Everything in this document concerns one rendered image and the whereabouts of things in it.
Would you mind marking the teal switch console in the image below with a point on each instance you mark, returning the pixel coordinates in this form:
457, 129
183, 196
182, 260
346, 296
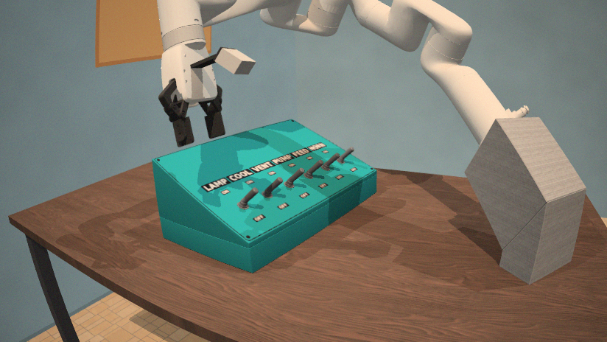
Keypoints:
203, 192

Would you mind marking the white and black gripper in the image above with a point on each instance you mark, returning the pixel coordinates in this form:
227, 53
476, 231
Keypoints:
195, 84

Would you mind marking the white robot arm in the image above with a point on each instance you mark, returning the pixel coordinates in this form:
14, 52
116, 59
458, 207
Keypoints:
403, 24

